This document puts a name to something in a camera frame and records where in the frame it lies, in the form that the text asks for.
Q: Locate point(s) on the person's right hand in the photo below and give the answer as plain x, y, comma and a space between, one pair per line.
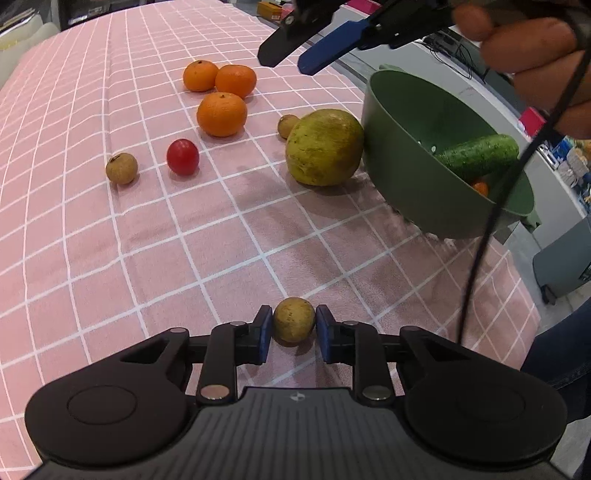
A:
531, 46

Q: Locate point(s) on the red box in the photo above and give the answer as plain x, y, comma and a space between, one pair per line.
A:
533, 121

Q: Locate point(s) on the red cherry tomato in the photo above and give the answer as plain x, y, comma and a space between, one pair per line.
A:
183, 157

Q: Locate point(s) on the brown longan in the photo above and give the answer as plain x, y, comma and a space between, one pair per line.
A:
122, 168
287, 127
294, 321

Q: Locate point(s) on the pink checked tablecloth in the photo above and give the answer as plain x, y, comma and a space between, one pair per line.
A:
138, 254

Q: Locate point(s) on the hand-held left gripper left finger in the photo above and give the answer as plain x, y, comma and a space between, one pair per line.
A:
264, 334

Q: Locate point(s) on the orange cardboard box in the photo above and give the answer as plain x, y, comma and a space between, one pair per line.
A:
268, 9

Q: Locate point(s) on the green colander bowl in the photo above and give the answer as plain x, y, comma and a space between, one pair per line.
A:
401, 152

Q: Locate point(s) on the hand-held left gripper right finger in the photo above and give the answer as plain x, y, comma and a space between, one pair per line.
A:
324, 334

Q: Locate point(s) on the mandarin orange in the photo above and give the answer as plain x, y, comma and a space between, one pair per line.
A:
236, 81
221, 114
200, 76
480, 188

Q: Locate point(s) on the grey wheeled appliance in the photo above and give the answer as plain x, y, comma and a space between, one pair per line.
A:
563, 258

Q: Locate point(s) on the yellow-green pear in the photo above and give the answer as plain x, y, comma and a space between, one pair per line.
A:
323, 147

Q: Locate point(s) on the green cucumber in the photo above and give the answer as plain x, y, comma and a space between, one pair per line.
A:
480, 154

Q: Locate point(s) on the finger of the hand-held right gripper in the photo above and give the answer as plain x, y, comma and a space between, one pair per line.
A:
330, 44
281, 39

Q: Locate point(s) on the pink plastic box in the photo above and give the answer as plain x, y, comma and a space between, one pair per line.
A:
362, 7

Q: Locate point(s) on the person's leg blue jeans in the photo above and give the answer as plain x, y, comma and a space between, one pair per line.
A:
563, 350

